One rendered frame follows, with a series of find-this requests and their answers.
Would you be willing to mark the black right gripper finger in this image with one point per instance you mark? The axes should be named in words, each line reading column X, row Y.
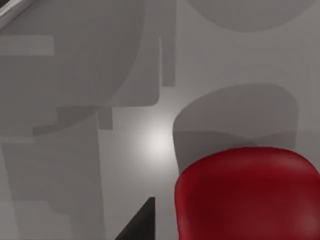
column 143, row 222

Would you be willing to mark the dark red cup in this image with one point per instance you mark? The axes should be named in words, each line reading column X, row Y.
column 247, row 195

